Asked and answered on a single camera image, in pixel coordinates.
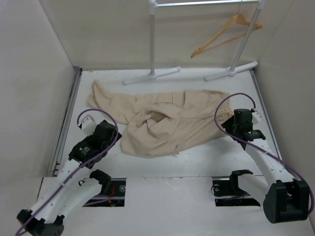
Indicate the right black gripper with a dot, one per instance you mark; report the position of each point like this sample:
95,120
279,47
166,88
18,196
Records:
227,125

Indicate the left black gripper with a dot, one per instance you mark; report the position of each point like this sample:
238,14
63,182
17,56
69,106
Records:
114,137

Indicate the beige trousers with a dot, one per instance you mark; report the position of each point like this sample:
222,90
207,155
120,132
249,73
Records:
165,123

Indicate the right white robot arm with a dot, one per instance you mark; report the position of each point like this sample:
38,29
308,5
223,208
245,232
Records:
282,197

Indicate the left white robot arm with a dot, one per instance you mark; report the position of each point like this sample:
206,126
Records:
76,183

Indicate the white clothes rack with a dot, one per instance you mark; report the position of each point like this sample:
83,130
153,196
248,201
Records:
237,19

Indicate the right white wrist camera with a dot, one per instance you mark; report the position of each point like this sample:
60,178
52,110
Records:
256,117

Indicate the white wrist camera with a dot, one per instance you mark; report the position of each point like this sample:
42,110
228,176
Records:
256,117
88,125

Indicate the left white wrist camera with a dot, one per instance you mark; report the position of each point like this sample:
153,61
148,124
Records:
88,125

